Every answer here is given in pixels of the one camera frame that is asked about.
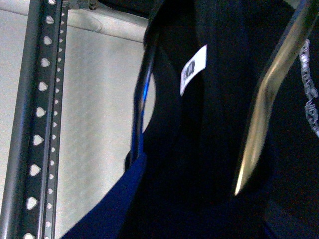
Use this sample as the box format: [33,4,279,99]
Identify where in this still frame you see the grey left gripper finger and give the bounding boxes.
[231,0,319,197]

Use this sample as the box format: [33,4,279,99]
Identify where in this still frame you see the black t-shirt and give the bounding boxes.
[64,0,319,239]

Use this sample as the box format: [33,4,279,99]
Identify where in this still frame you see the white neck label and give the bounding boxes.
[180,45,207,96]

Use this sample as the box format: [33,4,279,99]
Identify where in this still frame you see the dark metal rack post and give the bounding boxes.
[0,0,70,239]

